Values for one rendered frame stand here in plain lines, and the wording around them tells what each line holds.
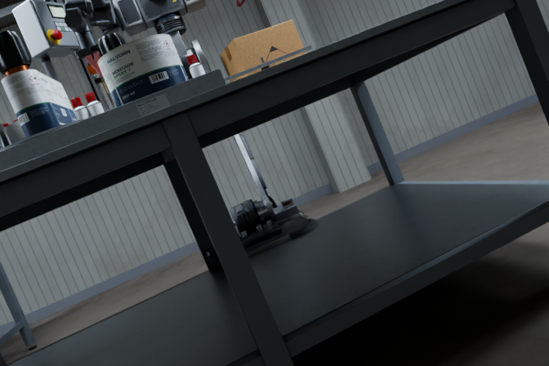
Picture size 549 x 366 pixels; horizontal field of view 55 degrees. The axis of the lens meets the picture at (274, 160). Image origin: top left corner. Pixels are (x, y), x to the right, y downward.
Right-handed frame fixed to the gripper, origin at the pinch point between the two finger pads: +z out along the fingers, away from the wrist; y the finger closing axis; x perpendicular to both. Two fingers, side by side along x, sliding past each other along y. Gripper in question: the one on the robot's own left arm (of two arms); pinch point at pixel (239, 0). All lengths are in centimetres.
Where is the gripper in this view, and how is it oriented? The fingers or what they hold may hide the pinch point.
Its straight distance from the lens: 199.2
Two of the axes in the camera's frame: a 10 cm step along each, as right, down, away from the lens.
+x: 9.5, 2.8, 1.3
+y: 1.3, 0.1, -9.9
